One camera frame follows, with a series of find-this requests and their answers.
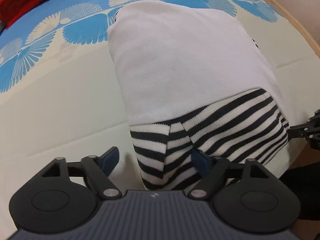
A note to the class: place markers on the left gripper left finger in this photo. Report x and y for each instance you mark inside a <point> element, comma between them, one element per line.
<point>63,196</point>

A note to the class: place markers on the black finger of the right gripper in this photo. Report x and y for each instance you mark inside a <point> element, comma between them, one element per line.
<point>310,131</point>

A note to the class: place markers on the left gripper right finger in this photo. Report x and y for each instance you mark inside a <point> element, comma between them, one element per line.
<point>247,196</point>

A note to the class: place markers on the striped white hooded sweater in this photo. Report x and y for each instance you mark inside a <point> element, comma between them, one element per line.
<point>193,80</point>

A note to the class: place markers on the blue patterned bed sheet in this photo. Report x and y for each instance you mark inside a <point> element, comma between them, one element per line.
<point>59,91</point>

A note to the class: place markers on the wooden bed frame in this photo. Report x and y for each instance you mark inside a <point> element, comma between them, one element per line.
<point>300,78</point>

